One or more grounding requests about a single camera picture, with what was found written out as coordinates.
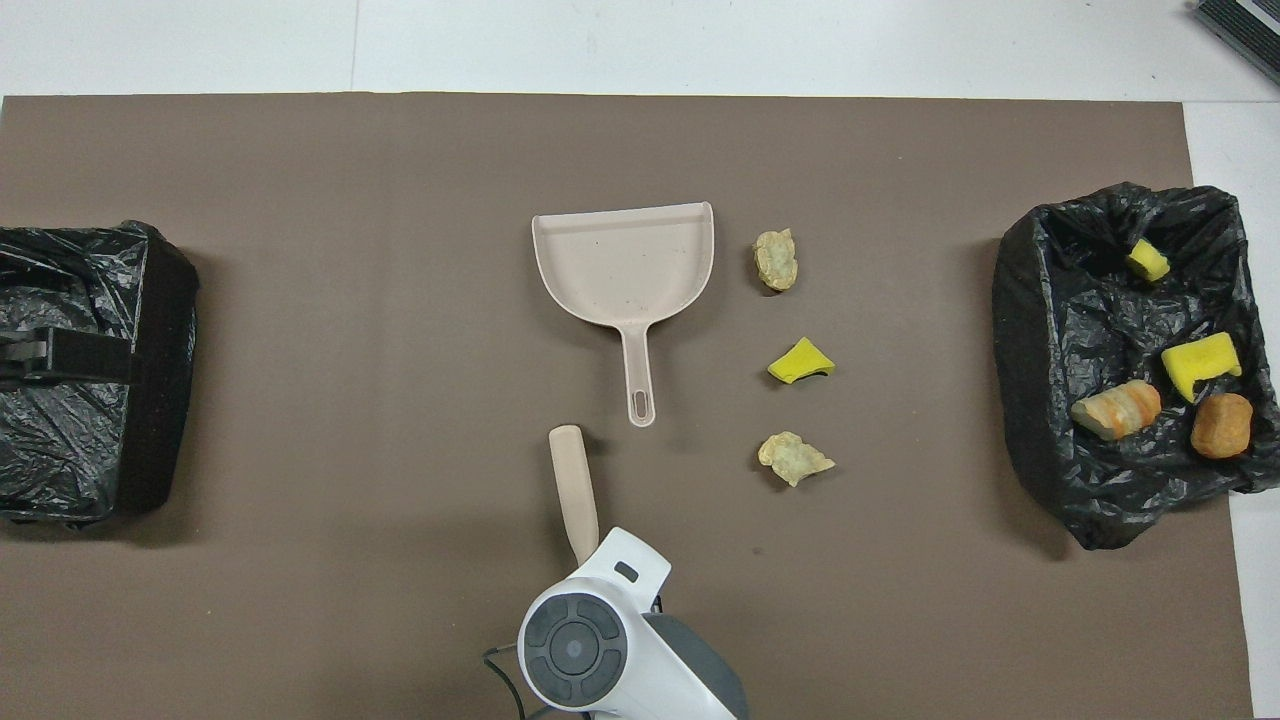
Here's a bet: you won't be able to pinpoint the brown table mat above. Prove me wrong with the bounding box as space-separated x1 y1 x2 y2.
0 93 1254 720

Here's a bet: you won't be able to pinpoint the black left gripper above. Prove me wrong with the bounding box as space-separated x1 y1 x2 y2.
0 330 133 389

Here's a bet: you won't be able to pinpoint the brown bread roll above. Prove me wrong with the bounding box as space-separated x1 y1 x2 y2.
1190 392 1254 460

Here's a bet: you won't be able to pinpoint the beige plastic dustpan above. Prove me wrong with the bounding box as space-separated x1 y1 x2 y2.
531 201 716 429

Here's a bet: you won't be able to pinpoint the yellow sponge wedge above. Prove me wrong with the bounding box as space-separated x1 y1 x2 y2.
767 337 836 386

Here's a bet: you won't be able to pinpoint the dark ribbed panel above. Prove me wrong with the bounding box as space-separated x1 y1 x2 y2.
1190 0 1280 87

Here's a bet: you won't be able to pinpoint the yellow sponge piece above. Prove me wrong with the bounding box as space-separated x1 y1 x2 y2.
1161 331 1243 404
1127 238 1171 283

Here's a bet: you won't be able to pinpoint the black bag lined bin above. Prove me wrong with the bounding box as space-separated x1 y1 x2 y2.
0 220 201 529
992 182 1280 551

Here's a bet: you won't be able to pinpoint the beige hand brush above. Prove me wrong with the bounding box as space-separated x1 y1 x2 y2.
548 424 602 567

